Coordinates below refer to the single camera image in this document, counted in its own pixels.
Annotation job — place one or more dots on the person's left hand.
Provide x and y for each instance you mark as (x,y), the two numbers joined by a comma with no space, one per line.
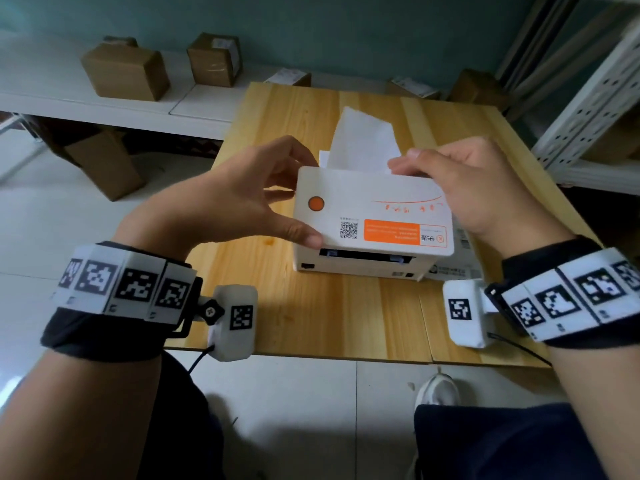
(215,199)

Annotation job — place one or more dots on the person's right hand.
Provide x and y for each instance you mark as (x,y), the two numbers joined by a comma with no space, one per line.
(492,192)

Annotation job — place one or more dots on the person's left thumb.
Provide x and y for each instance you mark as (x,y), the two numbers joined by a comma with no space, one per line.
(295,232)

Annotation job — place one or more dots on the person's right thumb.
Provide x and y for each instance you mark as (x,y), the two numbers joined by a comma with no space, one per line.
(412,168)

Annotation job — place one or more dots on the white label printer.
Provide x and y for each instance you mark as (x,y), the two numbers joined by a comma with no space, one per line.
(375,214)

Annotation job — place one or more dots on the person's left forearm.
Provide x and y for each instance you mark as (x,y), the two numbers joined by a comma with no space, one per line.
(75,419)

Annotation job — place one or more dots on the person's right forearm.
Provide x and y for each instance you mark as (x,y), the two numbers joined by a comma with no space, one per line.
(600,409)

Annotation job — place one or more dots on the white label paper strip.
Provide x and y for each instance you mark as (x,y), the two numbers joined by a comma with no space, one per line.
(362,139)

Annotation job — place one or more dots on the flat labelled cardboard box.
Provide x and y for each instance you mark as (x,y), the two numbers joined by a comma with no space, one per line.
(412,88)
(290,76)

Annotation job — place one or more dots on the dark cardboard box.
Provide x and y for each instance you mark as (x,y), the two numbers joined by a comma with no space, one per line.
(477,89)

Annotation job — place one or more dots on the white marker wristband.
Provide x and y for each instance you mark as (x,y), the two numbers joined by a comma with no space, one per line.
(125,284)
(570,294)

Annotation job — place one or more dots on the white metal shelving rack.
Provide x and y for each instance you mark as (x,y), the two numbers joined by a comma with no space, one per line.
(590,104)

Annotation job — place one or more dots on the small labelled cardboard box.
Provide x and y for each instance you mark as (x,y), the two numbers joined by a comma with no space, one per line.
(212,59)

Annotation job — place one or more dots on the tall cardboard box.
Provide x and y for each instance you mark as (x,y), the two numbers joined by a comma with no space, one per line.
(107,164)

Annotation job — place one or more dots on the cardboard box on rack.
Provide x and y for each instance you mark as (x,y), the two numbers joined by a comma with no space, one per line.
(615,139)

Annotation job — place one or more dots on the white shoe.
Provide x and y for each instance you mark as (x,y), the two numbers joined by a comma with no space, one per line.
(439,389)

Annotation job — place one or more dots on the person's left leg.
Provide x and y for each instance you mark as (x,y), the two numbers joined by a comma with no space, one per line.
(185,424)

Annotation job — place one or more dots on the person's leg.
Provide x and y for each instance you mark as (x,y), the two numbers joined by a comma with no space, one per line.
(185,424)
(500,444)

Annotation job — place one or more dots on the large plain cardboard box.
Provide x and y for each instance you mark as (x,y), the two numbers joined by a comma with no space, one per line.
(125,69)

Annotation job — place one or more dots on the white bench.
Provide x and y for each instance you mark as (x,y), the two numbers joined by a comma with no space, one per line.
(50,89)

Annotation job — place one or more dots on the person's right leg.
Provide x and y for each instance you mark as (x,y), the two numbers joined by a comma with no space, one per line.
(500,444)

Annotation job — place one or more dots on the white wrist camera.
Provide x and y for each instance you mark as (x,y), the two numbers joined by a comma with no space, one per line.
(465,312)
(235,319)

